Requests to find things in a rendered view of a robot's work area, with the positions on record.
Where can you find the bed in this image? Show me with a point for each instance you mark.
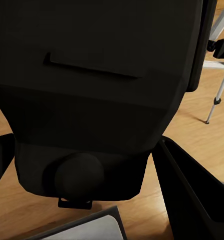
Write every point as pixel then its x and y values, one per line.
pixel 103 225

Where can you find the camera tripod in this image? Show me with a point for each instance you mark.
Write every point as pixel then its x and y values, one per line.
pixel 216 30

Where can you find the digital camera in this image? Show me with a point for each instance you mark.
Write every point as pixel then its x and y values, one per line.
pixel 89 87

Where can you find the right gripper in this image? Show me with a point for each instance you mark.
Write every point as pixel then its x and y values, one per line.
pixel 218 46

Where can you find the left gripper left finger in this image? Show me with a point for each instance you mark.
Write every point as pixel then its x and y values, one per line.
pixel 7 151

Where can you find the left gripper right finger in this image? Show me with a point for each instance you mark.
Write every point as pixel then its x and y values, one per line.
pixel 194 198

